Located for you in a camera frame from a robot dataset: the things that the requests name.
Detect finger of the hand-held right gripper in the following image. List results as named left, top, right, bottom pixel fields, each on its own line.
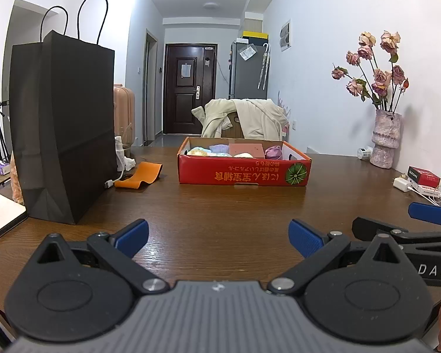
left=408, top=202, right=441, bottom=229
left=352, top=216, right=441, bottom=246

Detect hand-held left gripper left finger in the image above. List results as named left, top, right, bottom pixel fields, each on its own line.
left=29, top=219, right=170, bottom=295

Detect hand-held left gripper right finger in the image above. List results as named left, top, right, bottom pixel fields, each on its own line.
left=267, top=219, right=414, bottom=296

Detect red cardboard box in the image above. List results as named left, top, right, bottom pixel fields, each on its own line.
left=177, top=137, right=312, bottom=187

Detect pink notebook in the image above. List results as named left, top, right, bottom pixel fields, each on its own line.
left=228, top=143, right=264, bottom=159

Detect red and black box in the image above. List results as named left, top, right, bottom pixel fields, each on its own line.
left=408, top=166, right=441, bottom=189

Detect pink textured vase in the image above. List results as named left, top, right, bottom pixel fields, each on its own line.
left=369, top=109, right=402, bottom=170

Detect white spray bottle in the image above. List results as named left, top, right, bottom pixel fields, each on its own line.
left=115, top=136, right=126, bottom=173

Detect pink suitcase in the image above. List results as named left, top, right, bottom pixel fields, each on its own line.
left=113, top=85, right=136, bottom=148

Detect black paper shopping bag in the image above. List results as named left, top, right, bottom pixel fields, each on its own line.
left=8, top=0, right=119, bottom=225

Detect beige jacket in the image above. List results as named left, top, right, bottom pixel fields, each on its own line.
left=191, top=98, right=290, bottom=140

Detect white tablet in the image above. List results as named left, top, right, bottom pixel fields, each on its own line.
left=0, top=192, right=27, bottom=247

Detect brown chair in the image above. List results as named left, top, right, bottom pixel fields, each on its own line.
left=220, top=112, right=243, bottom=139

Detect dark brown entrance door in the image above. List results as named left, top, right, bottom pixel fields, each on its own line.
left=163, top=43, right=218, bottom=135

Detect dried pink roses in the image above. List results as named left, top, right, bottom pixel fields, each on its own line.
left=331, top=30, right=409, bottom=113

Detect grey interior door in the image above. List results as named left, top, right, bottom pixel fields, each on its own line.
left=144, top=31, right=158, bottom=144

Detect grey refrigerator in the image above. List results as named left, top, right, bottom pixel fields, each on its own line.
left=230, top=41, right=269, bottom=101

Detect white folded umbrella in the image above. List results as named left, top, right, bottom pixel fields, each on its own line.
left=257, top=43, right=270, bottom=89

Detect yellow box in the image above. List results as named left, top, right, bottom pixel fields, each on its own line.
left=243, top=30, right=270, bottom=43

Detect orange fabric strap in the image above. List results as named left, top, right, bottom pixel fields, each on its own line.
left=114, top=161, right=163, bottom=190

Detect white charging cable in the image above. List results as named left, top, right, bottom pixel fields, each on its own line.
left=105, top=156, right=136, bottom=189

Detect white wall electrical panel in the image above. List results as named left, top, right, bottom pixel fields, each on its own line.
left=280, top=19, right=292, bottom=52

